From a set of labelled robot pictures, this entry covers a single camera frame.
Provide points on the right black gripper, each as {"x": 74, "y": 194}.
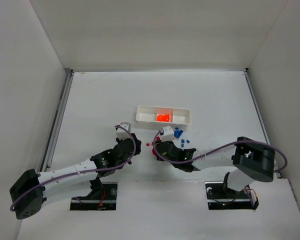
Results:
{"x": 161, "y": 149}

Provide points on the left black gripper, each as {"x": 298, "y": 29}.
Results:
{"x": 133, "y": 146}

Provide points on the orange spiral lego piece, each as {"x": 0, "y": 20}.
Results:
{"x": 160, "y": 118}

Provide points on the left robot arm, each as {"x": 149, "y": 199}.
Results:
{"x": 34, "y": 190}

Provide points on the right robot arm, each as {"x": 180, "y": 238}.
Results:
{"x": 253, "y": 160}

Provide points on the large blue curved lego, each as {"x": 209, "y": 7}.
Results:
{"x": 178, "y": 133}

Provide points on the orange spiral piece in tray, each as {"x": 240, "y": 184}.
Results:
{"x": 166, "y": 117}

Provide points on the white three-compartment tray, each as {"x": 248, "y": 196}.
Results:
{"x": 178, "y": 116}

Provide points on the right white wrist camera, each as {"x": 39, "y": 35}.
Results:
{"x": 167, "y": 134}

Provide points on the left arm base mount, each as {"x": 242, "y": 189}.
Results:
{"x": 102, "y": 197}

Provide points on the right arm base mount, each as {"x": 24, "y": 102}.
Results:
{"x": 220, "y": 197}

